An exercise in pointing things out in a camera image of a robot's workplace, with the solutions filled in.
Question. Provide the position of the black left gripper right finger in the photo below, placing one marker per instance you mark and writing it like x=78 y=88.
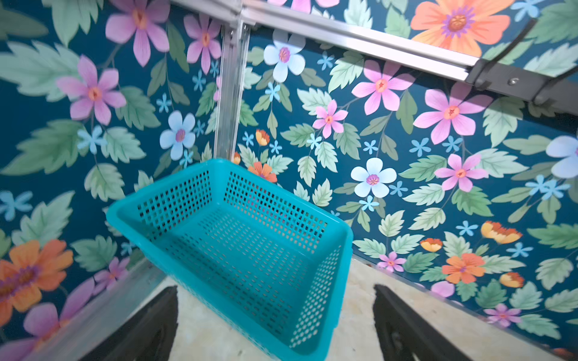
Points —
x=404 y=335

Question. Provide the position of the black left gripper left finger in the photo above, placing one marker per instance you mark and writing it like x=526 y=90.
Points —
x=148 y=335

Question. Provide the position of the aluminium frame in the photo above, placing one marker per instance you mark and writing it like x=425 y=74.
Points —
x=239 y=17

